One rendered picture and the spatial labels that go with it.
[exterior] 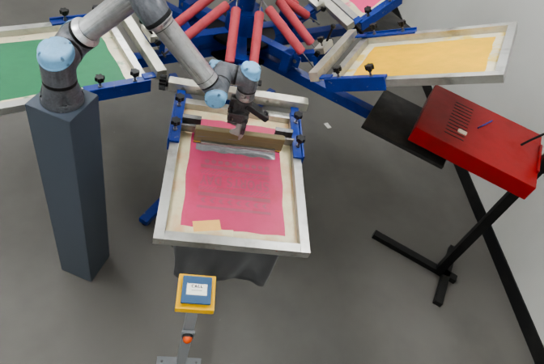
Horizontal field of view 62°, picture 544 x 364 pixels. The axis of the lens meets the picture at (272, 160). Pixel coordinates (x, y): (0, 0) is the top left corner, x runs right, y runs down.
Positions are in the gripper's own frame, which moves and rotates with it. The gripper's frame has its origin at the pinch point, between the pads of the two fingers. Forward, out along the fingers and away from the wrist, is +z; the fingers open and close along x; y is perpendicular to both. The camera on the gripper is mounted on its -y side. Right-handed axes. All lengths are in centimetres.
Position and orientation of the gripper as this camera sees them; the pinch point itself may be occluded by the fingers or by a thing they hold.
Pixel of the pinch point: (240, 134)
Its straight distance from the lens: 192.3
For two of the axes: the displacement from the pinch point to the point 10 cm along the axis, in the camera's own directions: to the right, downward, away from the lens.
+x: 0.3, 7.4, -6.8
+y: -9.7, -1.3, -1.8
